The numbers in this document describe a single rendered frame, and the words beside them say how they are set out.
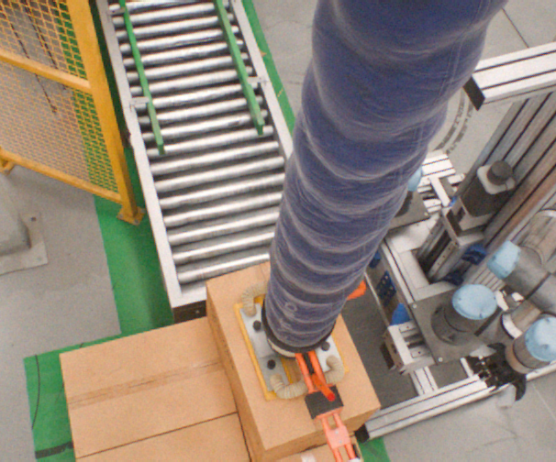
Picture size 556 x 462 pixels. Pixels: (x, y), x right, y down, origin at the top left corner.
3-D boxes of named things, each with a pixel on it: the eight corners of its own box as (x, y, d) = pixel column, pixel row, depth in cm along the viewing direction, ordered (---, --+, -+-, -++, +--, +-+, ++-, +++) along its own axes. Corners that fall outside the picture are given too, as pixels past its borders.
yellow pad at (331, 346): (284, 290, 225) (285, 284, 221) (311, 281, 228) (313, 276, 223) (321, 382, 212) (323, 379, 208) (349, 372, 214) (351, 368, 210)
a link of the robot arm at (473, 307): (459, 288, 210) (473, 271, 198) (493, 316, 206) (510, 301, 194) (436, 313, 205) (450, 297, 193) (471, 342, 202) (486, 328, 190)
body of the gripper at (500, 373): (472, 363, 151) (492, 347, 140) (505, 351, 152) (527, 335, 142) (488, 394, 148) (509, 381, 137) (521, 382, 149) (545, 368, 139)
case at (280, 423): (206, 319, 260) (205, 280, 225) (299, 289, 269) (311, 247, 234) (258, 467, 237) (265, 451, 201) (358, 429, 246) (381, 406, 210)
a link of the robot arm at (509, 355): (536, 329, 138) (556, 365, 135) (527, 335, 142) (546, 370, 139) (505, 340, 136) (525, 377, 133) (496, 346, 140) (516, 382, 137)
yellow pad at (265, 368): (232, 306, 221) (232, 301, 216) (260, 297, 223) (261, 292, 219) (266, 401, 208) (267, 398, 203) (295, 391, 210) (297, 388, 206)
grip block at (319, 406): (302, 396, 199) (305, 391, 194) (331, 386, 202) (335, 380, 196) (312, 423, 196) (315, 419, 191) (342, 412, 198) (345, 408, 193)
